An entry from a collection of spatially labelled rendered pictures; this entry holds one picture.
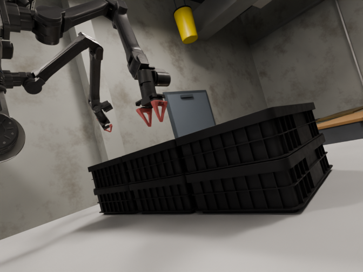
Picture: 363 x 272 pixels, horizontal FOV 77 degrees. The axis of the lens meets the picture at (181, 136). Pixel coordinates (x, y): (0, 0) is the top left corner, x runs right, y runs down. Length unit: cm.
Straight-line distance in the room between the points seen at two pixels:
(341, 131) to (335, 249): 234
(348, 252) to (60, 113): 387
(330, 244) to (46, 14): 95
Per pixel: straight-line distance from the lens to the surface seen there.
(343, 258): 40
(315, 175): 70
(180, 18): 542
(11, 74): 141
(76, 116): 404
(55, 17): 95
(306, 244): 44
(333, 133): 276
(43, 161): 381
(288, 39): 782
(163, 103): 83
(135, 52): 95
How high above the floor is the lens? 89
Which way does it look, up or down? 3 degrees up
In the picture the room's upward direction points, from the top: 15 degrees counter-clockwise
